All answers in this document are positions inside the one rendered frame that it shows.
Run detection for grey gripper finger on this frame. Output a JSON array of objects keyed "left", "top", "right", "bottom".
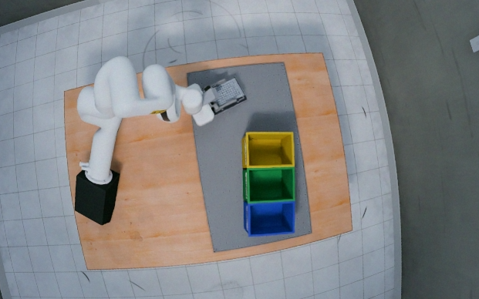
[
  {"left": 208, "top": 98, "right": 237, "bottom": 111},
  {"left": 210, "top": 79, "right": 226, "bottom": 87}
]

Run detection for blue open-top bin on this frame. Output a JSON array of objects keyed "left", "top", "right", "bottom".
[{"left": 243, "top": 201, "right": 295, "bottom": 237}]

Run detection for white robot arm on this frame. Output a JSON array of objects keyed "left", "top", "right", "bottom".
[{"left": 77, "top": 56, "right": 220, "bottom": 184}]

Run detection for green returns bin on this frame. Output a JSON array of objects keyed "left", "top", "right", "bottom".
[{"left": 242, "top": 166, "right": 295, "bottom": 203}]

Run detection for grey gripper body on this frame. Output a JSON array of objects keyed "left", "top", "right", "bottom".
[{"left": 187, "top": 84, "right": 214, "bottom": 126}]

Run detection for yellow recycle bin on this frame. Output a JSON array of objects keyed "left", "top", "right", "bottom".
[{"left": 241, "top": 132, "right": 295, "bottom": 168}]

